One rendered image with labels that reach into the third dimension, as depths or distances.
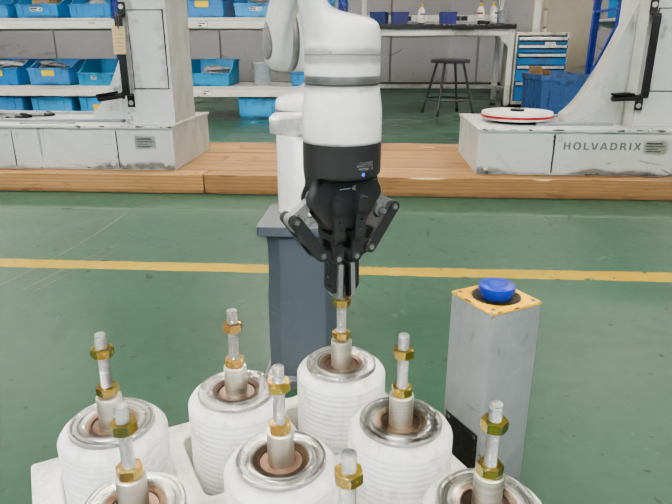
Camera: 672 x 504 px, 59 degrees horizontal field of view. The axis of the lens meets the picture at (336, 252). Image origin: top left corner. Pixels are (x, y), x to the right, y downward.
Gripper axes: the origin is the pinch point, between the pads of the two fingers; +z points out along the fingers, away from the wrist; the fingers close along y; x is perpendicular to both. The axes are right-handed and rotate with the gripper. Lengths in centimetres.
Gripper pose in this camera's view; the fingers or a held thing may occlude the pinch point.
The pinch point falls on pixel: (341, 277)
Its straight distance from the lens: 61.6
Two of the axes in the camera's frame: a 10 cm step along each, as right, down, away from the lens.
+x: -5.1, -2.8, 8.1
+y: 8.6, -1.7, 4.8
